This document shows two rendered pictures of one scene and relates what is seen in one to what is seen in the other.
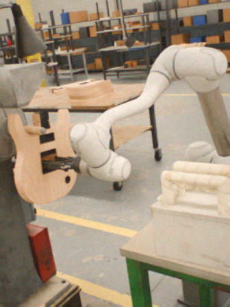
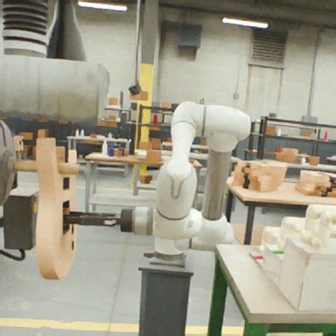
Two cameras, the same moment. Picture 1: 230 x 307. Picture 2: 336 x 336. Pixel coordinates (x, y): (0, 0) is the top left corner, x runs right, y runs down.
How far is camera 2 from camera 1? 1.09 m
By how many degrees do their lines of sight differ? 44
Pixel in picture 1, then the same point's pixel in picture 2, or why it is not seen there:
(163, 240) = (312, 291)
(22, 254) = not seen: outside the picture
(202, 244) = not seen: outside the picture
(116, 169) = (196, 222)
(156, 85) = (190, 136)
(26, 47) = (73, 48)
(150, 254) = (290, 311)
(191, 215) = not seen: outside the picture
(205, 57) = (241, 116)
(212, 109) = (224, 170)
